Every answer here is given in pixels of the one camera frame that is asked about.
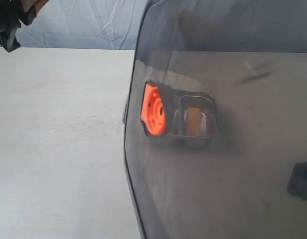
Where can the dark transparent box lid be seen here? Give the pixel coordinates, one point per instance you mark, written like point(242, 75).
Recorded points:
point(250, 182)

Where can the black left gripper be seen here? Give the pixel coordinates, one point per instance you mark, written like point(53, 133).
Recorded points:
point(13, 13)

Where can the stainless steel lunch box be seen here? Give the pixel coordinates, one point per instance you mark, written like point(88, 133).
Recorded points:
point(163, 118)

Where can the yellow toy cheese slice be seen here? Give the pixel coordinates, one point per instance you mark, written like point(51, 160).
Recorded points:
point(193, 121)

